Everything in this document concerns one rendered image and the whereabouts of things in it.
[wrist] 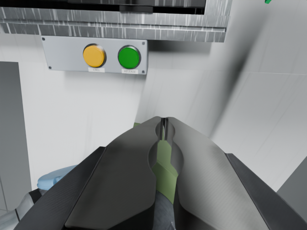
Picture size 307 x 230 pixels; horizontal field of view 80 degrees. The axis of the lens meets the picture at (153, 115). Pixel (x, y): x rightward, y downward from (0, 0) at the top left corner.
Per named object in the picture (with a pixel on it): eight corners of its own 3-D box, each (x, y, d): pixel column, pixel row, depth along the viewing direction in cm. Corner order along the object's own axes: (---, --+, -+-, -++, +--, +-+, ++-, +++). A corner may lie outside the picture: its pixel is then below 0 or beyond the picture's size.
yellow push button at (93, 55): (106, 65, 39) (103, 67, 37) (87, 64, 39) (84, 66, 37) (104, 45, 37) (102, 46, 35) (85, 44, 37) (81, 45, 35)
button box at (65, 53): (148, 68, 44) (146, 75, 39) (61, 64, 44) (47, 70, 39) (149, 36, 41) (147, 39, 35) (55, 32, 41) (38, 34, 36)
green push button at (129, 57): (140, 66, 39) (138, 69, 37) (120, 65, 39) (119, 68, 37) (140, 46, 37) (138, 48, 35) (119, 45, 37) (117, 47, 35)
